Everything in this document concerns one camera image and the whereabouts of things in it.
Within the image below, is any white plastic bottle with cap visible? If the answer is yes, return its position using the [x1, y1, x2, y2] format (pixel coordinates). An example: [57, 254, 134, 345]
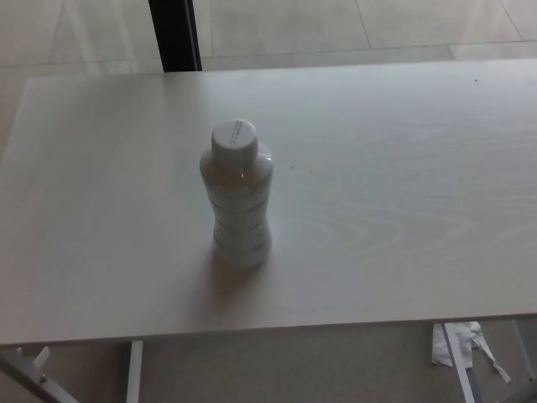
[199, 118, 276, 269]

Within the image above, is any black vertical pillar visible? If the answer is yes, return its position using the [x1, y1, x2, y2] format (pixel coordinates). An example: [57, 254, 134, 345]
[149, 0, 204, 73]

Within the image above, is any white table leg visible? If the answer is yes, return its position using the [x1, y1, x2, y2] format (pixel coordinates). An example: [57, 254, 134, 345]
[443, 322, 478, 403]
[125, 340, 145, 403]

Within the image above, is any crumpled white paper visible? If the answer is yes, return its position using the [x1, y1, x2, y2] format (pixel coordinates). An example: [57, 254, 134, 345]
[431, 322, 487, 369]

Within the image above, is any thin white paper strip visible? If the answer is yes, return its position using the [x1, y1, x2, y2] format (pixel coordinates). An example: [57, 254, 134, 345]
[472, 331, 514, 385]

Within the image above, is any white metal bracket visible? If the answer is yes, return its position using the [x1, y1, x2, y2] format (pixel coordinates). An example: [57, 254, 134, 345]
[30, 343, 51, 369]

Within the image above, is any grey diagonal frame bar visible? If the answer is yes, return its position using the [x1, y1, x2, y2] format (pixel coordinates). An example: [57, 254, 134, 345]
[0, 351, 81, 403]

